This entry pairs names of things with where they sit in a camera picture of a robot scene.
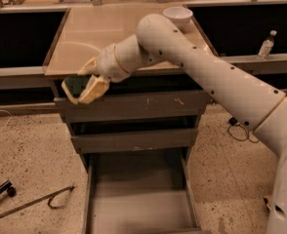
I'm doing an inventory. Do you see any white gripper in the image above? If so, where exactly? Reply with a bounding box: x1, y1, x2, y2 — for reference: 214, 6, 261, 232
61, 44, 130, 104

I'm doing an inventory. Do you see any dark green sponge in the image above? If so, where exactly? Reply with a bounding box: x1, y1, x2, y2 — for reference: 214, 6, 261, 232
63, 76, 90, 98

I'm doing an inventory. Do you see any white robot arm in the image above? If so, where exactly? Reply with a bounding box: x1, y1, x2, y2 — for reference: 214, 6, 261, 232
61, 14, 287, 234

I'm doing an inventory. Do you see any grey drawer cabinet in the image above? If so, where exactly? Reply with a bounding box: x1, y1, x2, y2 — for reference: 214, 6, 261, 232
41, 2, 221, 234

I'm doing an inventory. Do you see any grey top drawer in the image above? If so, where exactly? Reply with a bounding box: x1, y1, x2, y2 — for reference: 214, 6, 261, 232
55, 90, 209, 123

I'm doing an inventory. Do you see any grey drawer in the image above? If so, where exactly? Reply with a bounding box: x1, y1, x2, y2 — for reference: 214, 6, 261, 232
82, 150, 211, 234
55, 90, 209, 123
71, 129, 198, 153

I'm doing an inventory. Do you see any grey middle drawer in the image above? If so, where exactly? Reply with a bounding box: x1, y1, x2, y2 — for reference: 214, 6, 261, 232
71, 129, 198, 153

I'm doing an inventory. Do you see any grey bottom drawer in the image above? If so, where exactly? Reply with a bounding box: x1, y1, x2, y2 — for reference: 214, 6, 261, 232
82, 150, 211, 234

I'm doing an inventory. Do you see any white bowl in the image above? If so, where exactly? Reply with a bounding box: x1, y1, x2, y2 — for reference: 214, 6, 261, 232
163, 7, 193, 25

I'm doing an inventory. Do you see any metal hook rod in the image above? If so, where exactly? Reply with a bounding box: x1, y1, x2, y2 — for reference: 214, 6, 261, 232
0, 185, 75, 219

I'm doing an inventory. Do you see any black caster leg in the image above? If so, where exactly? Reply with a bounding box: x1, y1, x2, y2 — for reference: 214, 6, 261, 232
0, 180, 16, 197

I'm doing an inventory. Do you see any clear plastic water bottle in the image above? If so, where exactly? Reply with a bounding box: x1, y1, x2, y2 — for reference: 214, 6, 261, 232
258, 30, 277, 59

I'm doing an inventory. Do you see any white cable on floor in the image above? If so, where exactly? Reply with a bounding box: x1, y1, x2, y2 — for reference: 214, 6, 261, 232
0, 106, 14, 136

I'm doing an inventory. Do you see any black power adapter cable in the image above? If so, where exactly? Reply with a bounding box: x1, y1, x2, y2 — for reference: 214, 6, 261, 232
226, 116, 261, 144

